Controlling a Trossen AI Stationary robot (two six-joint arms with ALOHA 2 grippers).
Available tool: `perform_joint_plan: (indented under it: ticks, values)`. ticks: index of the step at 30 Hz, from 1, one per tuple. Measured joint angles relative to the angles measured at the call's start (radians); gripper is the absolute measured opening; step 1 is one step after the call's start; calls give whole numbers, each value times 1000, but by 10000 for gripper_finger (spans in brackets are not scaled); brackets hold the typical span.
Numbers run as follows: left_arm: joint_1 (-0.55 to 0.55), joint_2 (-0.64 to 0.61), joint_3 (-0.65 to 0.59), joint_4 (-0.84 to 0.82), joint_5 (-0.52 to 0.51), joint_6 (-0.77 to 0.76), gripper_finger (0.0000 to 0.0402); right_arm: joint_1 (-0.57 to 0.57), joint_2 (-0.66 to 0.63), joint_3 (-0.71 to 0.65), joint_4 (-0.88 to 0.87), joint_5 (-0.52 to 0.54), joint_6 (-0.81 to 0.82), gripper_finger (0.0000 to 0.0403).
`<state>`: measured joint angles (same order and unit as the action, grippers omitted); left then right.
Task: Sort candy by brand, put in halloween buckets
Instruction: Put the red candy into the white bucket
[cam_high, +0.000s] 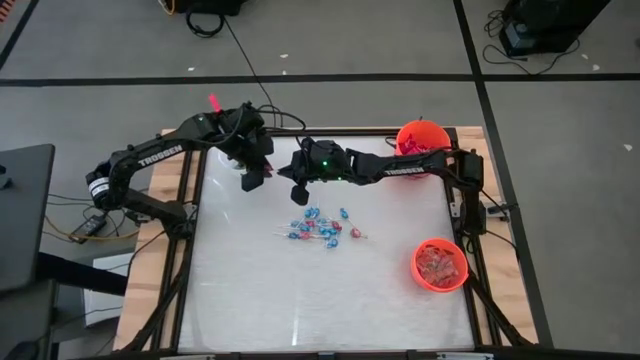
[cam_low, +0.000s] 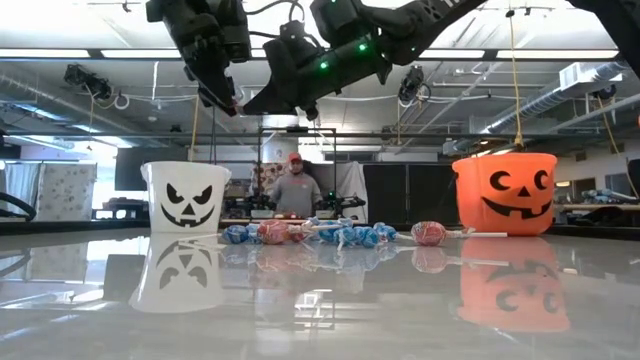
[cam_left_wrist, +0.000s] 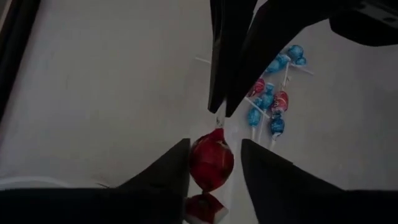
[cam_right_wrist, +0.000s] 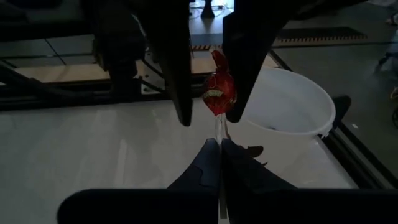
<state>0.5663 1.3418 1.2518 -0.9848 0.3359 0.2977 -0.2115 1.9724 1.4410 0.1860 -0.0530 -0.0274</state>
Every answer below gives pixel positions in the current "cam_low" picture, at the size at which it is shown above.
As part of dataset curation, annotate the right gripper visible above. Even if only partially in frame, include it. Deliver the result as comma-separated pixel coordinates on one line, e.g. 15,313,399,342
242,37,391,120

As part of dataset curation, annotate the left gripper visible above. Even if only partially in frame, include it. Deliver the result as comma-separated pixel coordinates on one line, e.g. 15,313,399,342
182,27,239,118

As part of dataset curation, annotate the white scary-face halloween bucket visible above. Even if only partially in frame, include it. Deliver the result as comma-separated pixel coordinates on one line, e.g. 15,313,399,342
140,160,233,235

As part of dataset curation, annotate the white cylindrical tank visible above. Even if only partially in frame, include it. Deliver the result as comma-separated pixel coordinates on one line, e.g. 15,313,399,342
262,114,301,164

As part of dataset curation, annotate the brown dotted cloth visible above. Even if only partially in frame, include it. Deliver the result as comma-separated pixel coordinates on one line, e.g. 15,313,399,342
252,162,291,201

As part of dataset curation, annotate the ceiling light strip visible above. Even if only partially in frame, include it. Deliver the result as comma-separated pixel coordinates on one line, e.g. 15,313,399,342
99,48,182,59
496,48,620,59
0,48,91,59
419,48,485,59

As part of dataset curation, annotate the person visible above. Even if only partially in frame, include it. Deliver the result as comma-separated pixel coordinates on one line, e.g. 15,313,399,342
267,152,325,219

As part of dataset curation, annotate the white hanging cloth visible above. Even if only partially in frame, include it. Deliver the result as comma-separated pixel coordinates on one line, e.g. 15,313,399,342
319,161,370,221

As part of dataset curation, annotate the black ceiling-mounted device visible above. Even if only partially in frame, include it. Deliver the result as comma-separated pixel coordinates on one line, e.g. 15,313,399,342
63,63,114,100
398,64,432,104

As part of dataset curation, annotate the black partition panel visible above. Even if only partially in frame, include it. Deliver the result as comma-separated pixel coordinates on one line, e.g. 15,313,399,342
362,163,460,226

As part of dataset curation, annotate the floral white curtain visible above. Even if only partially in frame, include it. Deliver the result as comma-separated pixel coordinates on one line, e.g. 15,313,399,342
37,162,99,222

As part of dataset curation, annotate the plain white curtain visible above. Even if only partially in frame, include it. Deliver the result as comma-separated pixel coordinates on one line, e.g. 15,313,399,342
3,162,41,204

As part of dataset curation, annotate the orange jack-o-lantern bucket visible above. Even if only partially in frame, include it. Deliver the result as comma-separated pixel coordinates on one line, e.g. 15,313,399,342
451,152,559,237

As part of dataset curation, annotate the white ceiling vent box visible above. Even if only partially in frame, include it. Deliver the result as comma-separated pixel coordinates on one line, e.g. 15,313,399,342
558,62,624,92

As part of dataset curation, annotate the black wall monitor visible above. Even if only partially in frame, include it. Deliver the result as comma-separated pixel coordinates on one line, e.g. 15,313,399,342
114,146,189,191

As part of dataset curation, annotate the yellow hanging cord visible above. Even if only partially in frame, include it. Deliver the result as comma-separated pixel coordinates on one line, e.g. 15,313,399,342
507,9,525,149

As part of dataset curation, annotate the silver spiral air duct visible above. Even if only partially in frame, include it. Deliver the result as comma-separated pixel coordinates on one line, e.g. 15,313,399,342
487,62,626,134

